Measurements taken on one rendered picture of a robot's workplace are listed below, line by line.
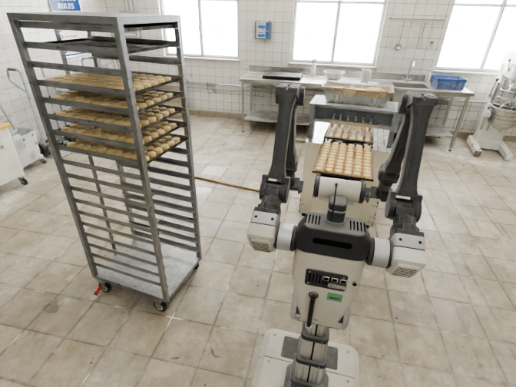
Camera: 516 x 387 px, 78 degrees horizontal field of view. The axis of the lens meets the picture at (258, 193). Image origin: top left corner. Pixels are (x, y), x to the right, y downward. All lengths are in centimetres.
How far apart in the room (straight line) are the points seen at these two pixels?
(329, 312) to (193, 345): 124
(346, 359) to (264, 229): 111
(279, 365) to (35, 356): 150
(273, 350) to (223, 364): 39
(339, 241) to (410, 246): 21
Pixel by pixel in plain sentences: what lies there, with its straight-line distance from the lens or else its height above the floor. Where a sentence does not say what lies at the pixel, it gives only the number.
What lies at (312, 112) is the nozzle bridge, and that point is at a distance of 282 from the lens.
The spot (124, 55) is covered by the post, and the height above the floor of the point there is 167.
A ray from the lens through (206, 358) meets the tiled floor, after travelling 223.
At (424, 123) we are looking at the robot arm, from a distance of 119.
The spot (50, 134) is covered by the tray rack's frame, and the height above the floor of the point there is 122.
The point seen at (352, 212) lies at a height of 63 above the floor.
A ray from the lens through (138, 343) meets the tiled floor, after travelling 237.
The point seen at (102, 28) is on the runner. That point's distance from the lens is 170.
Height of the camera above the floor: 187
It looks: 30 degrees down
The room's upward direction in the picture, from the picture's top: 1 degrees clockwise
